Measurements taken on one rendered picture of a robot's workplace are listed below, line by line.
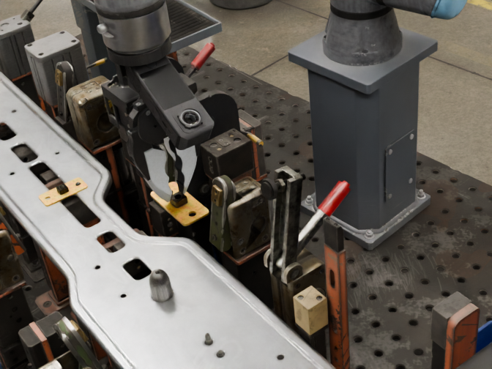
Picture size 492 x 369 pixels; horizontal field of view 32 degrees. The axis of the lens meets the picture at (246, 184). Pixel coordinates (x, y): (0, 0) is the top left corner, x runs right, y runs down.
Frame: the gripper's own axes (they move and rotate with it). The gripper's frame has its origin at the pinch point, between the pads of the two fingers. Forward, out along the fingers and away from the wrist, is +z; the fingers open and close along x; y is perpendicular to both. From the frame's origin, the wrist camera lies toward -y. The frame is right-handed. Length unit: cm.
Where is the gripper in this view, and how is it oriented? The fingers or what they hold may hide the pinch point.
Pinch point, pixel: (176, 191)
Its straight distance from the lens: 104.1
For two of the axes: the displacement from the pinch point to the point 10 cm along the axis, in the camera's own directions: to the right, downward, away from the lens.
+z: 1.1, 7.9, 6.0
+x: -8.0, 4.3, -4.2
